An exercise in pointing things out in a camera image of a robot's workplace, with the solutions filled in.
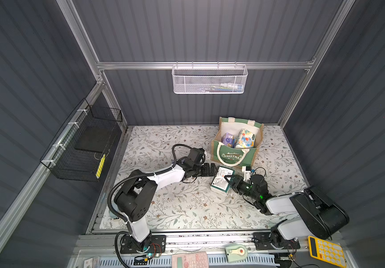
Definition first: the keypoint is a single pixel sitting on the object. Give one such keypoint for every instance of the green white box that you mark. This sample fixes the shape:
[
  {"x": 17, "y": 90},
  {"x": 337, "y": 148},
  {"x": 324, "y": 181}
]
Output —
[{"x": 219, "y": 183}]

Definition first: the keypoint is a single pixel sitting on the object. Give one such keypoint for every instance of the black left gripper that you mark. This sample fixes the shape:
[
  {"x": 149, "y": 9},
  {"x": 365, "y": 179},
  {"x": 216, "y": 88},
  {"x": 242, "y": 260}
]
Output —
[{"x": 207, "y": 169}]

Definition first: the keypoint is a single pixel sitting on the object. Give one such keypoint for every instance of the pink calculator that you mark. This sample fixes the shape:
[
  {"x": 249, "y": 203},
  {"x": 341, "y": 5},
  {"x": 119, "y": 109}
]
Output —
[{"x": 190, "y": 260}]

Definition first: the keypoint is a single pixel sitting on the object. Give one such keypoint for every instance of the cartoon printed tissue pack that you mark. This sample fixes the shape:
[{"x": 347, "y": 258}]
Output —
[{"x": 245, "y": 139}]

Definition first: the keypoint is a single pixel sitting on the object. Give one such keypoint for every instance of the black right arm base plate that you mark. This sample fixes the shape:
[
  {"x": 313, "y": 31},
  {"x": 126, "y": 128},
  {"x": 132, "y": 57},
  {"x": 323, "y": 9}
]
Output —
[{"x": 273, "y": 241}]

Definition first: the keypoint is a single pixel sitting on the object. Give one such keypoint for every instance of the green tape dispenser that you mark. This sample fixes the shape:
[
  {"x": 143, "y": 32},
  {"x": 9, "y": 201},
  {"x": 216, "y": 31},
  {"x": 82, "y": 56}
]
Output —
[{"x": 236, "y": 253}]

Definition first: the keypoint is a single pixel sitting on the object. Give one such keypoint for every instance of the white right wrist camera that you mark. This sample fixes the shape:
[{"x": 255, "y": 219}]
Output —
[{"x": 247, "y": 172}]

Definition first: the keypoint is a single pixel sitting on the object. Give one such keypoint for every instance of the purple toy camera front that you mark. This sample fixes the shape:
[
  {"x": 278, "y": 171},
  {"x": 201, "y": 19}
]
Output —
[{"x": 228, "y": 139}]

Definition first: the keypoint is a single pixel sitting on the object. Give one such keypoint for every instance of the floral table mat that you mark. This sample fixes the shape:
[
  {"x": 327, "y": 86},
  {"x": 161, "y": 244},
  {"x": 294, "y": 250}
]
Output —
[{"x": 193, "y": 205}]

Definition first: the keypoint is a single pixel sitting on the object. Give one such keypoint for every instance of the yellow calculator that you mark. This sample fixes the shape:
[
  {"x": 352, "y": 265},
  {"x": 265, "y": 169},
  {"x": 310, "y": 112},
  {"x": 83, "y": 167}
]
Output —
[{"x": 327, "y": 252}]

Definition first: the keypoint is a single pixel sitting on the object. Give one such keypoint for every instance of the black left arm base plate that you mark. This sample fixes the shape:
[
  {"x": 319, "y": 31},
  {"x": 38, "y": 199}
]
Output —
[{"x": 151, "y": 244}]

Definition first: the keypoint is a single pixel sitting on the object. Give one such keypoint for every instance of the white wire wall basket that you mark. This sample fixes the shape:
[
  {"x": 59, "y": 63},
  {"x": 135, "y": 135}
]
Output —
[{"x": 209, "y": 78}]

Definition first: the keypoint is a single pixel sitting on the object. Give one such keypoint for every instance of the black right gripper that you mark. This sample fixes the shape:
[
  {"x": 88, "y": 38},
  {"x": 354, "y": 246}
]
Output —
[{"x": 238, "y": 182}]

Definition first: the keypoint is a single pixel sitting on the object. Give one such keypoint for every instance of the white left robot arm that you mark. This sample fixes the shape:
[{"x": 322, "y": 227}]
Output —
[{"x": 131, "y": 198}]

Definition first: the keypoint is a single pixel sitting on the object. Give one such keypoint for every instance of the black wire wall basket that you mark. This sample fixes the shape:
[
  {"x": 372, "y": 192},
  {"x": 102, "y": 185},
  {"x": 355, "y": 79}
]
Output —
[{"x": 83, "y": 146}]

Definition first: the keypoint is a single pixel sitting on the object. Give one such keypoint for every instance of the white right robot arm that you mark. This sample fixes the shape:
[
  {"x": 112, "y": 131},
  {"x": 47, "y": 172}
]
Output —
[{"x": 318, "y": 215}]

